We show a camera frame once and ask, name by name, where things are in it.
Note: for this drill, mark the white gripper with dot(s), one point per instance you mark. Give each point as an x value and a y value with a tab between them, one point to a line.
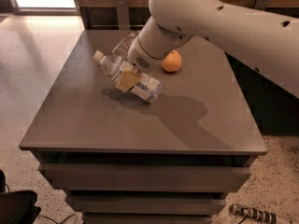
139	59

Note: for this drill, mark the blue labelled plastic water bottle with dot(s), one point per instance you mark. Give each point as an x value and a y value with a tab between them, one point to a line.
147	88

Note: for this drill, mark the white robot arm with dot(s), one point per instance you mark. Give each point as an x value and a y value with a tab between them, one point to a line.
264	41

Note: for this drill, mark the clear empty plastic bottle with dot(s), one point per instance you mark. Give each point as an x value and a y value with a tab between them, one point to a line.
123	46

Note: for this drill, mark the orange fruit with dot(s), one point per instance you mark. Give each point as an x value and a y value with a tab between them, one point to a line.
172	62

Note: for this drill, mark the grey drawer cabinet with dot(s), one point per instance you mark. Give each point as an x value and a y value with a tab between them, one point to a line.
122	161

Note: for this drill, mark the black object bottom left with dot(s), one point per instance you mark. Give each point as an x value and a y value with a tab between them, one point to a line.
17	207

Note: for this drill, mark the left metal wall bracket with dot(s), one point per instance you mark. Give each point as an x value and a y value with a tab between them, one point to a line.
123	14

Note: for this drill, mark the metal wall bracket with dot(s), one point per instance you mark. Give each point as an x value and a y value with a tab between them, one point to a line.
123	14
261	4

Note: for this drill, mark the right metal wall bracket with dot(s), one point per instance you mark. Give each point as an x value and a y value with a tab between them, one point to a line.
261	4

